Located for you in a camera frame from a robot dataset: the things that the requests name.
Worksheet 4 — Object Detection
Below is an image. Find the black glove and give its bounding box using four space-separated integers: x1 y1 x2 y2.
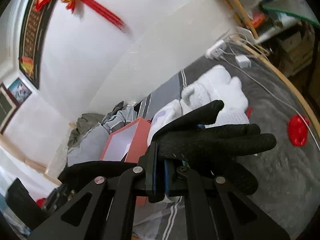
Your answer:
57 100 277 197

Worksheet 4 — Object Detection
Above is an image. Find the pink cardboard storage box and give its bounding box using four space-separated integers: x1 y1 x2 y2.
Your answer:
99 116 153 207

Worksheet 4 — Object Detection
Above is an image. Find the white fluffy garment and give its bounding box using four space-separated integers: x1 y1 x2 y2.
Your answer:
180 65 249 128

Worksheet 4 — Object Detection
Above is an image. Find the grey heart pillow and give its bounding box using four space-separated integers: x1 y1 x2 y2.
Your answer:
67 124 110 167

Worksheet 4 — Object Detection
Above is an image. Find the grey bed blanket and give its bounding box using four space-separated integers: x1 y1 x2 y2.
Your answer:
133 55 319 239

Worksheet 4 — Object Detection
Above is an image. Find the olive green jacket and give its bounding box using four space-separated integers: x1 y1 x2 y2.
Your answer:
67 113 104 148

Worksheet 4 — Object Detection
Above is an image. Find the grey striped clothing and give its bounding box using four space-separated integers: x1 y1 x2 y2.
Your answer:
101 101 137 134

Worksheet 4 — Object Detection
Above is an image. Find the red round object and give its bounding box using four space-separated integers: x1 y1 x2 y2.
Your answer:
287 115 310 147

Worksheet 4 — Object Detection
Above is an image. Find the framed picture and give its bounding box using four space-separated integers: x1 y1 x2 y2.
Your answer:
9 77 32 104

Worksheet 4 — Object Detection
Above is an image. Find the white charger adapter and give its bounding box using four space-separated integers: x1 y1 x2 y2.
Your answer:
235 55 252 69

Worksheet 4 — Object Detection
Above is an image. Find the white power strip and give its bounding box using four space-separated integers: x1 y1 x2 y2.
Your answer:
205 40 227 60

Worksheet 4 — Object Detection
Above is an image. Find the wooden shelf unit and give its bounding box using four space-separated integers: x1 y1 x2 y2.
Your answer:
202 0 301 41

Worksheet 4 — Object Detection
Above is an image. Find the green glass table top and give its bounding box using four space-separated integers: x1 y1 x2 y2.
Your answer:
262 0 319 27

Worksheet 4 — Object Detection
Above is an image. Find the white charger cable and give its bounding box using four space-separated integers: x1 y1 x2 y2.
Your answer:
220 55 320 153

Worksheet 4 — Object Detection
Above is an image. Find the black scroll wall hanging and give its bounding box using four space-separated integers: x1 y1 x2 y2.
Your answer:
18 0 56 89

